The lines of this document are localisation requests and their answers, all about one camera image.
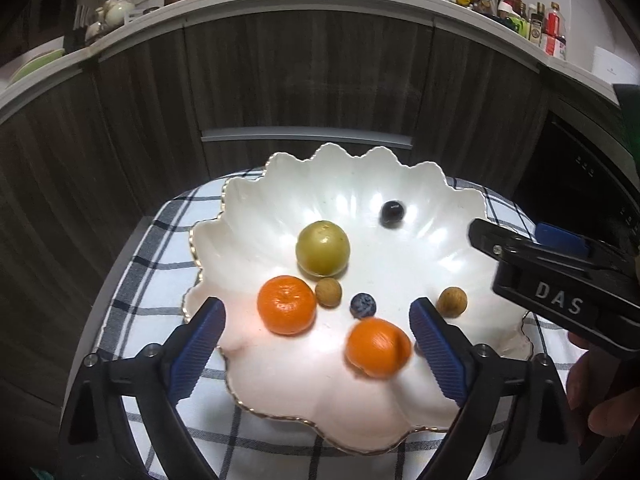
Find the white scalloped bowl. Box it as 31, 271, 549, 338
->
181, 143, 533, 456

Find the orange mandarin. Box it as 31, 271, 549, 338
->
345, 317, 413, 380
257, 275, 318, 337

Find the dark purple grape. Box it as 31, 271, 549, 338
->
380, 200, 406, 227

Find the green plastic container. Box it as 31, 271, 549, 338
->
500, 10, 526, 36

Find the black knife block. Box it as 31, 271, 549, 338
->
65, 5, 93, 53

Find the green dish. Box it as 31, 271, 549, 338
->
10, 49, 66, 83

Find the person's right hand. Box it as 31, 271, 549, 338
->
566, 332, 640, 439

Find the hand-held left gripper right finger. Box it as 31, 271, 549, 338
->
408, 297, 584, 480

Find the white teapot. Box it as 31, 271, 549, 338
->
95, 0, 136, 26

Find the white checked cloth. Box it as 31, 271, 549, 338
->
95, 170, 591, 480

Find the large green round fruit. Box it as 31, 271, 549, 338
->
295, 220, 352, 278

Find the blueberry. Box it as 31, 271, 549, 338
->
349, 293, 377, 320

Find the small tan longan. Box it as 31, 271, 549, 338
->
315, 279, 344, 308
436, 286, 469, 319

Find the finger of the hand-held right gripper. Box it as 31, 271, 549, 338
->
535, 222, 589, 257
468, 218, 627, 277

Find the black built-in dishwasher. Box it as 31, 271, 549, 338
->
515, 110, 640, 241

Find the grey cabinet handle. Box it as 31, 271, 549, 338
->
201, 128, 415, 150

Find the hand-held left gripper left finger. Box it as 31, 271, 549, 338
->
59, 296, 227, 480

